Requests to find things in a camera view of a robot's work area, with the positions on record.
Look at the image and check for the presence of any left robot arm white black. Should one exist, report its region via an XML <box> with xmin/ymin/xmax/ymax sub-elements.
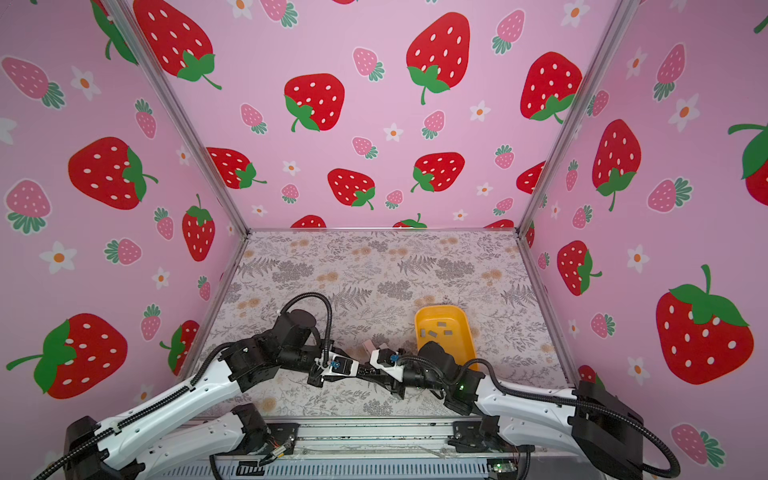
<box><xmin>38</xmin><ymin>294</ymin><xmax>360</xmax><ymax>479</ymax></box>

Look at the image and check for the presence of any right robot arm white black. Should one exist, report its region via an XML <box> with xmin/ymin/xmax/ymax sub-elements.
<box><xmin>355</xmin><ymin>341</ymin><xmax>681</xmax><ymax>479</ymax></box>

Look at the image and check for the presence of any yellow plastic tray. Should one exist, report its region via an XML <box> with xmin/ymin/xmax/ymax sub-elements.
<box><xmin>414</xmin><ymin>305</ymin><xmax>476</xmax><ymax>365</ymax></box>

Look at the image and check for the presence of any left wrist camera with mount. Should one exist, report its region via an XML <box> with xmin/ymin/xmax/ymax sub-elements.
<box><xmin>322</xmin><ymin>354</ymin><xmax>360</xmax><ymax>379</ymax></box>

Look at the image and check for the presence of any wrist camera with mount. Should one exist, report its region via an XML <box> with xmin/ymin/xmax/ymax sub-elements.
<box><xmin>370</xmin><ymin>349</ymin><xmax>403</xmax><ymax>381</ymax></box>
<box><xmin>322</xmin><ymin>354</ymin><xmax>360</xmax><ymax>379</ymax></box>

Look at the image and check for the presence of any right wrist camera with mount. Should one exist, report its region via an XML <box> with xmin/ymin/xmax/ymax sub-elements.
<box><xmin>370</xmin><ymin>349</ymin><xmax>403</xmax><ymax>381</ymax></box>

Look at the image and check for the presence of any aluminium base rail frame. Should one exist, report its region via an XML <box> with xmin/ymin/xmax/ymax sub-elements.
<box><xmin>136</xmin><ymin>415</ymin><xmax>605</xmax><ymax>479</ymax></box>

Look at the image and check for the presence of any aluminium corner post left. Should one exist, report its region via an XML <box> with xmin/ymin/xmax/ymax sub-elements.
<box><xmin>104</xmin><ymin>0</ymin><xmax>249</xmax><ymax>238</ymax></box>

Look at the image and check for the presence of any aluminium corner post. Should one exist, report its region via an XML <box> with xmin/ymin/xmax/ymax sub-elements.
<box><xmin>517</xmin><ymin>0</ymin><xmax>640</xmax><ymax>239</ymax></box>
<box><xmin>104</xmin><ymin>0</ymin><xmax>249</xmax><ymax>238</ymax></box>

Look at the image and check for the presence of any aluminium corner post right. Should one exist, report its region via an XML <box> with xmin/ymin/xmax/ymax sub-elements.
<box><xmin>517</xmin><ymin>0</ymin><xmax>640</xmax><ymax>239</ymax></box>

